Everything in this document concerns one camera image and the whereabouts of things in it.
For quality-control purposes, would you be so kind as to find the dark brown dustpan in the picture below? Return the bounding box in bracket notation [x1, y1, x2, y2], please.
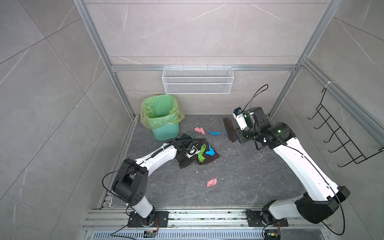
[192, 141, 220, 165]

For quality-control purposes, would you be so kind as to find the dark brown hand brush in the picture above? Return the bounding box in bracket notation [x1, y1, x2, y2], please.
[223, 118, 240, 143]

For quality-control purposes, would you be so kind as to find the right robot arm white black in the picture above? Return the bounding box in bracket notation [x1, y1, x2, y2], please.
[223, 100, 350, 227]

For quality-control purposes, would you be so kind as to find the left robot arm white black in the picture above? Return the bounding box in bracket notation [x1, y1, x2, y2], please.
[102, 135, 206, 227]

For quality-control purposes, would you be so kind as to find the large green paper scrap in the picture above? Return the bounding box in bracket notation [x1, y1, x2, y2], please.
[198, 144, 207, 164]

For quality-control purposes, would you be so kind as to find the pink paper scrap back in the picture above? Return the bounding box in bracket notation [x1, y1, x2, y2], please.
[195, 127, 206, 135]

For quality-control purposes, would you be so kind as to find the pink paper scrap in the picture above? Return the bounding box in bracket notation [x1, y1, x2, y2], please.
[195, 127, 206, 135]
[207, 177, 218, 187]

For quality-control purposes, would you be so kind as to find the blue paper scrap front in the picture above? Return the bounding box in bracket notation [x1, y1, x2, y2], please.
[205, 145, 216, 156]

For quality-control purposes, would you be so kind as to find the blue paper scrap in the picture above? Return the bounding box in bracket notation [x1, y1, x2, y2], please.
[208, 131, 221, 136]
[205, 145, 216, 156]

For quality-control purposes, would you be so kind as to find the blue paper scrap back left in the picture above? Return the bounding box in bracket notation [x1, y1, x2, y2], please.
[208, 131, 221, 136]

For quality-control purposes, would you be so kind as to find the pink paper scrap front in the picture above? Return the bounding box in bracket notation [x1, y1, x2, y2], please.
[207, 177, 218, 187]

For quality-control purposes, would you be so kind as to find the green trash bin with liner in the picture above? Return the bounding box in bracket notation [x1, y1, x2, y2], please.
[141, 95, 185, 141]

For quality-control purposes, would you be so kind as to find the white wire mesh basket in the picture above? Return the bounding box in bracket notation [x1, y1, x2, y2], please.
[162, 67, 234, 95]

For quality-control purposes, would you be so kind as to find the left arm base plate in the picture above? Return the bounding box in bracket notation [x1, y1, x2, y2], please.
[128, 211, 169, 228]

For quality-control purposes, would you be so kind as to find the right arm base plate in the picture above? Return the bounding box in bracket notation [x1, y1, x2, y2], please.
[245, 210, 289, 227]

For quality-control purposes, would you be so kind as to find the black wire hook rack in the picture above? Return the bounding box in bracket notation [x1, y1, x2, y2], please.
[307, 88, 384, 168]

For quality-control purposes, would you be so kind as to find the aluminium mounting rail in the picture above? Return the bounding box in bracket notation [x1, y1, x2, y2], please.
[79, 206, 335, 240]

